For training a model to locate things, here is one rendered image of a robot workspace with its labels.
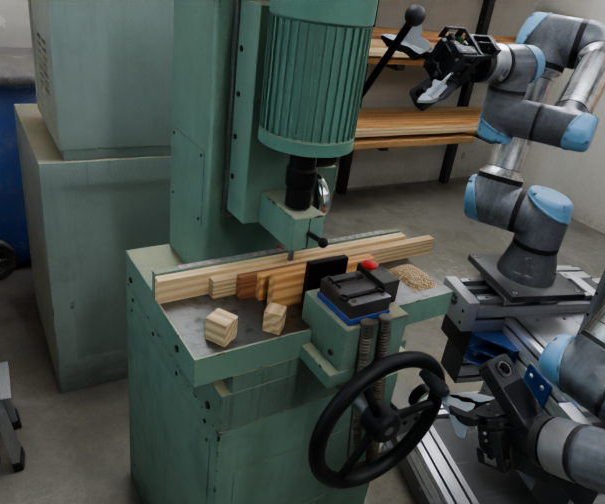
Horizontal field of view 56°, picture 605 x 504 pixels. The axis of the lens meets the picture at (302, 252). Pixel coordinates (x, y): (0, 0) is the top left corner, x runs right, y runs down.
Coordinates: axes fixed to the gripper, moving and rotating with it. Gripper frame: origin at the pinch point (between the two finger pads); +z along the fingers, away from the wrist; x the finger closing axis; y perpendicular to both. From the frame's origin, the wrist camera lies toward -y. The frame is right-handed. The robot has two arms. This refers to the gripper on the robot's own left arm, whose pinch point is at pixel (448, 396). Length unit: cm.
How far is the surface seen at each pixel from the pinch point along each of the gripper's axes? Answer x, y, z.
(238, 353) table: -27.3, -13.2, 19.1
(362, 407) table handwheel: -10.0, 1.0, 11.2
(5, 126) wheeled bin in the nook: -46, -90, 190
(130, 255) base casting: -32, -32, 71
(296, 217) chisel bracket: -9.5, -33.6, 22.1
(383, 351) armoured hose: -4.2, -7.6, 10.0
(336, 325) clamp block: -11.7, -14.5, 11.3
